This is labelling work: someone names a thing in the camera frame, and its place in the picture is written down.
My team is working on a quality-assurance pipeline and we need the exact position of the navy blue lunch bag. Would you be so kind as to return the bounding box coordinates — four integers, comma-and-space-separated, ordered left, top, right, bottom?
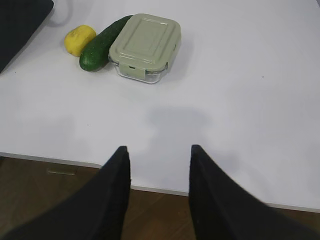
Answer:
0, 0, 54, 71

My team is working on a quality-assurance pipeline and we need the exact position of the green lid glass container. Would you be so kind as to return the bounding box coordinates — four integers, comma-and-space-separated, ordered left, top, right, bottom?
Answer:
108, 13, 182, 84

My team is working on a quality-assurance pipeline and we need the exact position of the green cucumber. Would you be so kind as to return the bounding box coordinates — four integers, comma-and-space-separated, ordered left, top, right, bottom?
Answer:
79, 15, 133, 72

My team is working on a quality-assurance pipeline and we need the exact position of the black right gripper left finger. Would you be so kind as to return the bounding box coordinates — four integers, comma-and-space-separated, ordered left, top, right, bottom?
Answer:
2, 146, 131, 240

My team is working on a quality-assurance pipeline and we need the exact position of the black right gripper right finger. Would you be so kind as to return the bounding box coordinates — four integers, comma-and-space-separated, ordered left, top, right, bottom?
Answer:
188, 144, 320, 240

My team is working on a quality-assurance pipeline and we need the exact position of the yellow lemon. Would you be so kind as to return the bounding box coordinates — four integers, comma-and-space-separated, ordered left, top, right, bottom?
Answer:
64, 25, 97, 57

